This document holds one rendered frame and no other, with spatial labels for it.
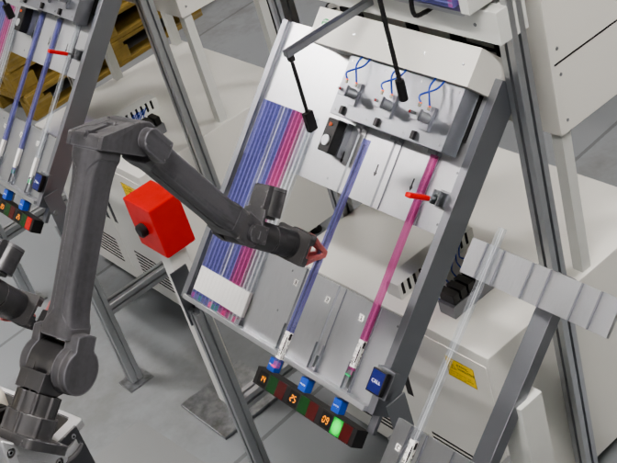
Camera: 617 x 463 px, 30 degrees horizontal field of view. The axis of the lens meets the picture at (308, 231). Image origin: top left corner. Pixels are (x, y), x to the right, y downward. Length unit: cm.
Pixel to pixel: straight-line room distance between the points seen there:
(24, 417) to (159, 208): 134
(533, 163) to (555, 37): 26
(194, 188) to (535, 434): 78
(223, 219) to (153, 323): 195
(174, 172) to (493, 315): 96
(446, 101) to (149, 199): 109
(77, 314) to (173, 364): 198
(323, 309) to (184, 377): 133
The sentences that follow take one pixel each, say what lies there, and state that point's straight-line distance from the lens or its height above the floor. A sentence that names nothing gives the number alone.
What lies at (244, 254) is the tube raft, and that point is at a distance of 268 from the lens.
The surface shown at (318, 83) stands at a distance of 265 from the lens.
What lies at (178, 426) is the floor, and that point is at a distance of 359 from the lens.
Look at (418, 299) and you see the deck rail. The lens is 230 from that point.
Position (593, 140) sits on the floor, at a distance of 431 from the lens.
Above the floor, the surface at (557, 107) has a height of 107.
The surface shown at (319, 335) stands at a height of 77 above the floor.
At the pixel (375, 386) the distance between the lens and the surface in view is 229.
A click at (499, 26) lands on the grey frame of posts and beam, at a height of 135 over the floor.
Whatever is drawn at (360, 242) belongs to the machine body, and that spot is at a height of 62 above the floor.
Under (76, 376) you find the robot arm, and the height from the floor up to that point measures 124.
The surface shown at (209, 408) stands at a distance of 358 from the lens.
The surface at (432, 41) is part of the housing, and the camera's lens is 234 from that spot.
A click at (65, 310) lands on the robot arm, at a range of 185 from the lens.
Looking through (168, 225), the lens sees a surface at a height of 71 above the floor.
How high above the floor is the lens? 233
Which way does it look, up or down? 34 degrees down
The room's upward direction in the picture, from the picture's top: 18 degrees counter-clockwise
